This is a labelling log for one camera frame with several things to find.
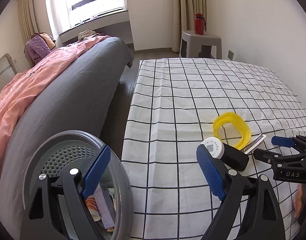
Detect cream red snack wrapper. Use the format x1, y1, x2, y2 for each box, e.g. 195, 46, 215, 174
85, 195, 99, 216

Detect purple cartoon rabbit box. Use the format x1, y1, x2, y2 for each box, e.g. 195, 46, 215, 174
94, 185, 116, 229

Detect grey perforated trash bin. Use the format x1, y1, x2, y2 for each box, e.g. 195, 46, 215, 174
20, 130, 133, 239

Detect right hand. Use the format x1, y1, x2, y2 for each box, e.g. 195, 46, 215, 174
293, 184, 306, 218

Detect black bottle white cap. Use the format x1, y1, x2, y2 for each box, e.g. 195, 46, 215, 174
201, 137, 249, 171

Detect white red flat box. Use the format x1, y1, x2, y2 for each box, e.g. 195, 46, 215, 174
241, 134, 266, 154

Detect white grid bed sheet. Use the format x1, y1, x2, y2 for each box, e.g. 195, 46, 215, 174
121, 58, 306, 239

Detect grey bed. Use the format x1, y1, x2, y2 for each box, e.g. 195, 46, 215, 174
0, 37, 133, 239

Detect pink blanket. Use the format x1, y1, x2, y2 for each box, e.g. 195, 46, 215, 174
0, 35, 109, 165

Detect grey plastic stool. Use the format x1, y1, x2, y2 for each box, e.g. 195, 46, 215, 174
179, 30, 222, 60

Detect beige headboard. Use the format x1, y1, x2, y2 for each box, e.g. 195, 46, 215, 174
0, 53, 18, 92

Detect red water bottle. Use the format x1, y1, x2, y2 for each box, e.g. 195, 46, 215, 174
194, 12, 207, 35

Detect purple pillow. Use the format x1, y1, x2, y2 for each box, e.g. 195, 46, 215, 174
24, 34, 51, 65

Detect beige clothes on sill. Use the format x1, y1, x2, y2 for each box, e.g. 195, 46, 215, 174
77, 29, 100, 41

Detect beige curtain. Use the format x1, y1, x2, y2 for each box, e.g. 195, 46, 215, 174
18, 0, 39, 43
172, 0, 207, 53

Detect beige left curtain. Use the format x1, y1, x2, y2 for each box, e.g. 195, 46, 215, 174
18, 0, 39, 43

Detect yellow plastic ring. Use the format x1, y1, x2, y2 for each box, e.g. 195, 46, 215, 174
212, 112, 252, 151

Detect wall socket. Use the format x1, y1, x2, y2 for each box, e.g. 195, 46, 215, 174
227, 50, 234, 61

